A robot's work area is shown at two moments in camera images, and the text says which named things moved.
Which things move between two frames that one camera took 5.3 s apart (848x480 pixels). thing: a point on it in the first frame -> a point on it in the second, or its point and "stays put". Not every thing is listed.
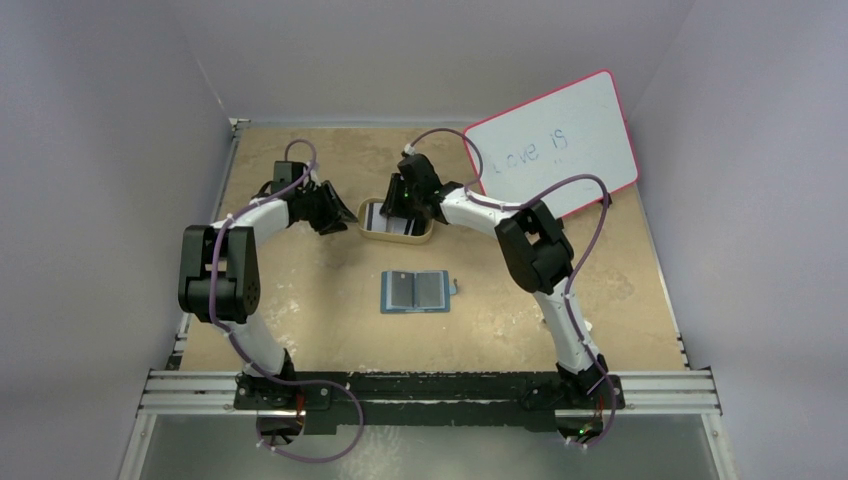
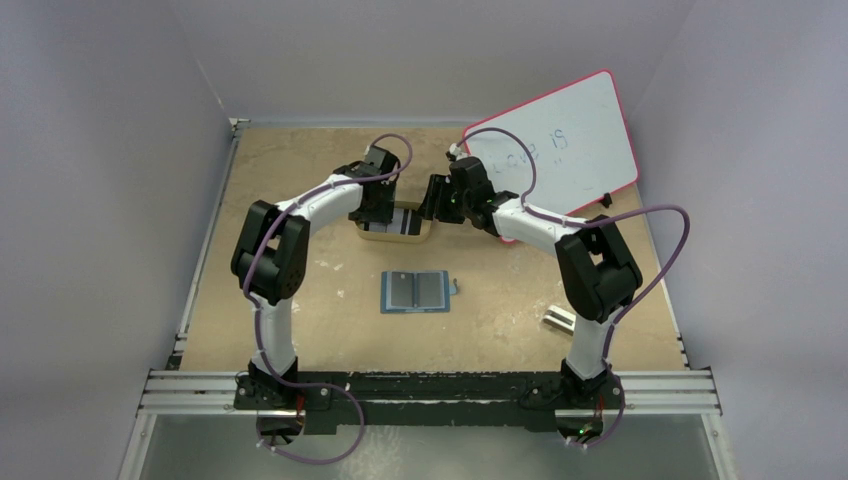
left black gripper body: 315,209 -> 379,213
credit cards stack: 374,221 stays put
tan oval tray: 389,236 stays put
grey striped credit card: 429,290 stays put
